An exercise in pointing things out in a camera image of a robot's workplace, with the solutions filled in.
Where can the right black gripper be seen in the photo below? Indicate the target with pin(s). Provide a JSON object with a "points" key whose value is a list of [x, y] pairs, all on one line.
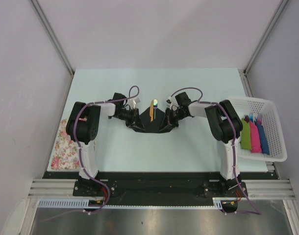
{"points": [[169, 123]]}

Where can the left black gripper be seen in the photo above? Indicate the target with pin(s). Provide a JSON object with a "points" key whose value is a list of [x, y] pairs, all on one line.
{"points": [[135, 122]]}

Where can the black paper napkin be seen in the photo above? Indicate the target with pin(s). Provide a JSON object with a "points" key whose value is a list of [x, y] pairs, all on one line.
{"points": [[152, 127]]}

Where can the gold knife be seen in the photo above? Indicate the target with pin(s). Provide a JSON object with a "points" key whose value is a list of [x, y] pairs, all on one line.
{"points": [[151, 111]]}

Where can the iridescent rainbow fork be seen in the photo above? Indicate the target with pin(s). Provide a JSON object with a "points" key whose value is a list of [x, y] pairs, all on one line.
{"points": [[155, 103]]}

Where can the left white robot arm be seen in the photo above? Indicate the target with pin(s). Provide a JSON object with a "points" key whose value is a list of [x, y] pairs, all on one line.
{"points": [[83, 126]]}

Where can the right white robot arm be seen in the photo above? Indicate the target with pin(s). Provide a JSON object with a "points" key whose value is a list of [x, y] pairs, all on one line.
{"points": [[225, 126]]}

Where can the green napkin roll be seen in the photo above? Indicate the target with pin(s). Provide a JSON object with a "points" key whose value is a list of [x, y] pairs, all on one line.
{"points": [[245, 136]]}

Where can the pink napkin roll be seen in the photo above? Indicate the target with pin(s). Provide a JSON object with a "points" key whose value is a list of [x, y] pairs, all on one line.
{"points": [[254, 137]]}

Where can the blue napkin roll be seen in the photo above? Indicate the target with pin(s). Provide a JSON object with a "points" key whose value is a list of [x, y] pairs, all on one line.
{"points": [[262, 135]]}

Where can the floral cloth mat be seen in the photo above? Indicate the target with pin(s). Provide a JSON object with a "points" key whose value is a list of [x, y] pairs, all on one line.
{"points": [[64, 155]]}

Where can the white plastic basket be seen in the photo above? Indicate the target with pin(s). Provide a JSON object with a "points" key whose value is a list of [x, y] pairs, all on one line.
{"points": [[266, 110]]}

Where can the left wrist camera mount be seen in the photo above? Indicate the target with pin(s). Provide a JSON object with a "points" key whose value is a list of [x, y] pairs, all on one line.
{"points": [[133, 102]]}

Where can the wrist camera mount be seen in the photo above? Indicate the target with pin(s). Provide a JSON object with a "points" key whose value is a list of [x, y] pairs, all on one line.
{"points": [[133, 102], [170, 104]]}

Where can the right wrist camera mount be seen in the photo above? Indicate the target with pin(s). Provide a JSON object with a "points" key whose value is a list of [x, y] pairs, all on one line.
{"points": [[170, 104]]}

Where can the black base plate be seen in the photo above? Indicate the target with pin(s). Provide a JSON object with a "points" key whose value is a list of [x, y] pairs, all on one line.
{"points": [[158, 188]]}

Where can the white cable duct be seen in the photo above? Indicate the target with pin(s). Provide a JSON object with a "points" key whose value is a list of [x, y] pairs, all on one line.
{"points": [[88, 204]]}

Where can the aluminium rail frame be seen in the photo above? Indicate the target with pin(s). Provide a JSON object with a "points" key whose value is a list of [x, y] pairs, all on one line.
{"points": [[257, 189]]}

